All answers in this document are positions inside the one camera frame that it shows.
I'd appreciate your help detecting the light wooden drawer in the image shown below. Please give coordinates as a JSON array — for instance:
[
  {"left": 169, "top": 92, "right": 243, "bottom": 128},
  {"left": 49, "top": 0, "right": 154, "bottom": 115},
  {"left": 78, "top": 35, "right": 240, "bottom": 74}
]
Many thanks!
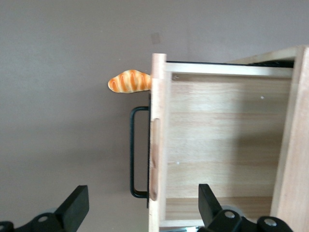
[{"left": 147, "top": 53, "right": 295, "bottom": 232}]

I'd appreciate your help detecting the orange striped toy bread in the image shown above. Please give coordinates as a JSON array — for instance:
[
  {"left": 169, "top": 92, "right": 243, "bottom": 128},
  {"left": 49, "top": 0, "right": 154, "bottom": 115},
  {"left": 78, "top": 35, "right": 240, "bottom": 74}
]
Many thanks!
[{"left": 107, "top": 69, "right": 153, "bottom": 94}]

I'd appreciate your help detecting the black metal drawer handle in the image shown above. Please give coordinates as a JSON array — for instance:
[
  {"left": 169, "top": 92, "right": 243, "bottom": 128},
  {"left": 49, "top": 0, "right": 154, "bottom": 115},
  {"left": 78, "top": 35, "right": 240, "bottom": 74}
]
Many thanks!
[{"left": 129, "top": 93, "right": 152, "bottom": 209}]

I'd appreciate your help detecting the light wooden drawer cabinet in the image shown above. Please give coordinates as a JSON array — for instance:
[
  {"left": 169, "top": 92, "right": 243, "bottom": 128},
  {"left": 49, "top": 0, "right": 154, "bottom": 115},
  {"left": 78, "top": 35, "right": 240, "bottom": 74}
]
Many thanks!
[{"left": 229, "top": 44, "right": 309, "bottom": 232}]

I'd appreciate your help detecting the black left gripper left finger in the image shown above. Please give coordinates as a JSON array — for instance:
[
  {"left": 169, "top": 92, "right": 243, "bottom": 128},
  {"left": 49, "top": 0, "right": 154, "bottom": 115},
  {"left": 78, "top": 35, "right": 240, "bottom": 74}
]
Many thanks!
[{"left": 0, "top": 185, "right": 90, "bottom": 232}]

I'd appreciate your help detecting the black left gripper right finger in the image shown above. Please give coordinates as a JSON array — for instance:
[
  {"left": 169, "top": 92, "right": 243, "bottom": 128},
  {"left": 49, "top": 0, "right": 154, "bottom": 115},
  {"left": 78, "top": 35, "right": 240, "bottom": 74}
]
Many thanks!
[{"left": 198, "top": 183, "right": 293, "bottom": 232}]

